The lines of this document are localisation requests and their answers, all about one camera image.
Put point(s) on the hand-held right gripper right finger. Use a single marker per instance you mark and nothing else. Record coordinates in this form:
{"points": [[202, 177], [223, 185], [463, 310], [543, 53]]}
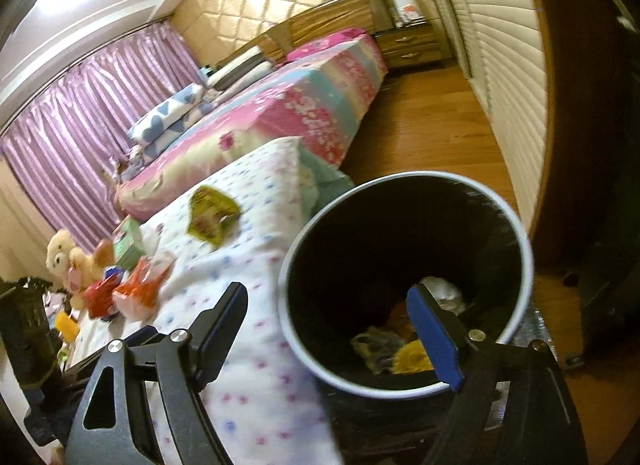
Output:
{"points": [[434, 340]]}

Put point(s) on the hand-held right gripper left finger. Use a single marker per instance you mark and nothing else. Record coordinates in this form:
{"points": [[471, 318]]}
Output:
{"points": [[216, 330]]}

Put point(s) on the black bin with white rim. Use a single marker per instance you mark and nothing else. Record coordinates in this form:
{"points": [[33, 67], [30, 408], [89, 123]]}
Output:
{"points": [[360, 255]]}

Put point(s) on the small yellow block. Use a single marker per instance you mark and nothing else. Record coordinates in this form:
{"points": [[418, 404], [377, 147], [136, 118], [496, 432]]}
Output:
{"points": [[67, 327]]}

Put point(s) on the orange wrapper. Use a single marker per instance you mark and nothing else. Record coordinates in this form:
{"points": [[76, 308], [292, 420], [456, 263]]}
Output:
{"points": [[400, 317]]}

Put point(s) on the white crumpled plastic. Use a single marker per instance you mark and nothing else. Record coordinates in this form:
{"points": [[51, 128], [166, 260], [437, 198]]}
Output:
{"points": [[445, 292]]}

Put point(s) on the yellow crumpled wrapper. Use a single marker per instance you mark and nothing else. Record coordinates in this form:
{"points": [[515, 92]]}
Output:
{"points": [[375, 350]]}

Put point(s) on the white flower-dotted blanket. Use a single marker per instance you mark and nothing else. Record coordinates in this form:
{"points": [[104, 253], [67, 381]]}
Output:
{"points": [[260, 275]]}

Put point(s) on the red snack packet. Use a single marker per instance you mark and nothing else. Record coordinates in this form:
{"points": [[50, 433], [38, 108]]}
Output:
{"points": [[99, 297]]}

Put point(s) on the cream plush teddy bear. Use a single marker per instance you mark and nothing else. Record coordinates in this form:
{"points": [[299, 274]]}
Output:
{"points": [[62, 257]]}

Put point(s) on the clear orange snack packet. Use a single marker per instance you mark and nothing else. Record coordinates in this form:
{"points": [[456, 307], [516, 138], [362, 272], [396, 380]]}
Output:
{"points": [[145, 285]]}

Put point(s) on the yellow green snack packet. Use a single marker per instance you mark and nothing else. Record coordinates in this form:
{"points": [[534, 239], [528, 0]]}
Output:
{"points": [[210, 215]]}

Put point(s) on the green box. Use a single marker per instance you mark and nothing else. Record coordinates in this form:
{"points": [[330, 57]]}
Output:
{"points": [[127, 242]]}

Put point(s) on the teal cloth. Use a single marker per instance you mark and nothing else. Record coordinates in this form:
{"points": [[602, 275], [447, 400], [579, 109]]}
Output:
{"points": [[325, 185]]}

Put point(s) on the small floral cloth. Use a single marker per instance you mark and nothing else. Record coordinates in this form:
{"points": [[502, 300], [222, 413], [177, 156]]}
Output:
{"points": [[127, 162]]}

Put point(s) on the pink curtain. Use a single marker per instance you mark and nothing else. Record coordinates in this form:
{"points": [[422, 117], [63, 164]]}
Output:
{"points": [[90, 120]]}

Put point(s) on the heart print folded quilt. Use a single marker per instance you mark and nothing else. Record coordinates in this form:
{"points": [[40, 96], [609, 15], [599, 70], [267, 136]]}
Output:
{"points": [[167, 115]]}

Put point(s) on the bed with pink floral sheet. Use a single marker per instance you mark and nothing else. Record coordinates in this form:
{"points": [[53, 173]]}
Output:
{"points": [[280, 110]]}

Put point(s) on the striped pillow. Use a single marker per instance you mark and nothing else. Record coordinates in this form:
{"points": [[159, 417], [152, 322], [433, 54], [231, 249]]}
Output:
{"points": [[237, 70]]}

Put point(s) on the cream louvered wardrobe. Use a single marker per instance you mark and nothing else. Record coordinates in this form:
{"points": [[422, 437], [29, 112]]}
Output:
{"points": [[505, 70]]}

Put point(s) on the wooden nightstand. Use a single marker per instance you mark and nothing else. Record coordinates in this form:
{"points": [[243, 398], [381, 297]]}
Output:
{"points": [[412, 45]]}

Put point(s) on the pink pillow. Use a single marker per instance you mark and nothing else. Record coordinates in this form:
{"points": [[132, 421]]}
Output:
{"points": [[320, 45]]}

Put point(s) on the white box with orange print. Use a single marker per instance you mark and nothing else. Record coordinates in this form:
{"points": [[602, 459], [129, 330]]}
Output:
{"points": [[409, 10]]}

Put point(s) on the wooden headboard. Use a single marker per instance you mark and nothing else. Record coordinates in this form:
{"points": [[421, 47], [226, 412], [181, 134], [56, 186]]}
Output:
{"points": [[320, 12]]}

